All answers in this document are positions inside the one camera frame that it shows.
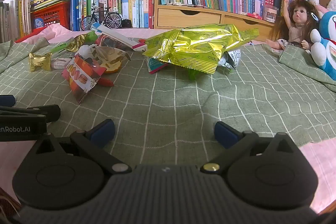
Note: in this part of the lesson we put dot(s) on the pink bed sheet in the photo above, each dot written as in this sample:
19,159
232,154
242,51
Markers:
320,161

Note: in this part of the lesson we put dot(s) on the red pink small packet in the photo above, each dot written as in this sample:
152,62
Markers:
254,16

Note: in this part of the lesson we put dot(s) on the brown haired doll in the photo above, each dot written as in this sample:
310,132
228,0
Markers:
299,19

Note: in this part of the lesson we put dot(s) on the red board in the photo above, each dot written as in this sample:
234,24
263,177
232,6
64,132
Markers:
29,35

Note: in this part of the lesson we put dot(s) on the green wrapper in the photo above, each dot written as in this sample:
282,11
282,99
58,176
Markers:
92,36

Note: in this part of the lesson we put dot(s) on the silver printed packet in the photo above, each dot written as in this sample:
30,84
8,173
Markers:
231,58

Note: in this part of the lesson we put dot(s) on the small pink white packet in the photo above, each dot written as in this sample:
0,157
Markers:
59,63

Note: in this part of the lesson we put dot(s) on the green checked blanket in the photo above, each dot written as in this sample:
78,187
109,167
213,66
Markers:
183,108

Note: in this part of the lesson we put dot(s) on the toy bicycle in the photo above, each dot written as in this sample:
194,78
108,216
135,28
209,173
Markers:
113,19

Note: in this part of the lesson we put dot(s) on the macaron snack packet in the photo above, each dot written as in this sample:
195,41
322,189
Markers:
81,77

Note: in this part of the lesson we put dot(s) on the blue plush toy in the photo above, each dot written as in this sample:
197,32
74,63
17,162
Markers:
328,56

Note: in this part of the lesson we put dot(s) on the row of pale books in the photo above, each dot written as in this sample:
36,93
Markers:
15,19

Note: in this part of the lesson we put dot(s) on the yellow foil snack bag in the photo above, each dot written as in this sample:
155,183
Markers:
194,48

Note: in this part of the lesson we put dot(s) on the red grey snack wrapper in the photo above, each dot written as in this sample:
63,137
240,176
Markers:
105,41

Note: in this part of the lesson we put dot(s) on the red plastic crate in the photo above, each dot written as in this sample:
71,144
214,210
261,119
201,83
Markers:
52,14

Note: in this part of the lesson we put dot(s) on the gold candy wrapper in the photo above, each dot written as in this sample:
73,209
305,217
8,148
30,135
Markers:
39,61

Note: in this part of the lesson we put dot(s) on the white crumpled wrapper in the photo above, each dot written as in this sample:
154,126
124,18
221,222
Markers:
84,52

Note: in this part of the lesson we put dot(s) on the white plush toy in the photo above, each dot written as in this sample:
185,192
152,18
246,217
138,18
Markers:
332,5

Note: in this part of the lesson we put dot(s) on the wooden drawer organizer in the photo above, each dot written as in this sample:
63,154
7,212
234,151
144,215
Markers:
189,19

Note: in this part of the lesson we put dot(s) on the black ink bottle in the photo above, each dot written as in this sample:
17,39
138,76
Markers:
126,23

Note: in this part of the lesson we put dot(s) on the crumpled gold foil wrapper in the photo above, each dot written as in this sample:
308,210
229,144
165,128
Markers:
76,43

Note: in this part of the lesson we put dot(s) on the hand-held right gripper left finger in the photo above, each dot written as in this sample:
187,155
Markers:
103,132

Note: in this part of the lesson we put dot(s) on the white blue toothpaste box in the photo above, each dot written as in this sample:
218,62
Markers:
115,36

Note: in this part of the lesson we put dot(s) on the small clear box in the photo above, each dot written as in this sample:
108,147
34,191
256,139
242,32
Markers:
270,13

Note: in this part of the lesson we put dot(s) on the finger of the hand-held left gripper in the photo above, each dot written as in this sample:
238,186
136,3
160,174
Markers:
7,100
50,111

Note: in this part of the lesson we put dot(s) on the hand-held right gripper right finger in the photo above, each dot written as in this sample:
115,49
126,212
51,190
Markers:
225,134

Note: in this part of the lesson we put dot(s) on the orange bread slice toy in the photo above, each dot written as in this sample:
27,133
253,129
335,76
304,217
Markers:
113,69

